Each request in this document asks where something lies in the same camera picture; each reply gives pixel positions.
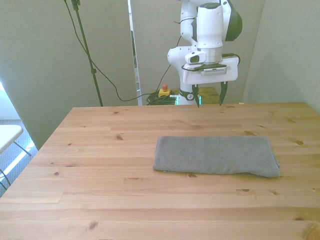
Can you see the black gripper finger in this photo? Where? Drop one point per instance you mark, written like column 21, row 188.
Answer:
column 196, row 96
column 223, row 92

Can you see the yellow emergency stop button box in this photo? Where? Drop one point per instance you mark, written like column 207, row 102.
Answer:
column 163, row 93

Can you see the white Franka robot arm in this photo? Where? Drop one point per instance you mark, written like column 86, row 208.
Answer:
column 210, row 25

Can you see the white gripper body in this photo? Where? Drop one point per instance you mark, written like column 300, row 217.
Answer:
column 212, row 78

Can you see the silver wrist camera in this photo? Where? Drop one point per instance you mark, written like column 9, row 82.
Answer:
column 215, row 71

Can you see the black camera stand pole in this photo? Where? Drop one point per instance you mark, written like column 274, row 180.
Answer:
column 94, row 71

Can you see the grey towel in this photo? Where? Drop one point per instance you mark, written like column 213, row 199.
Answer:
column 215, row 155

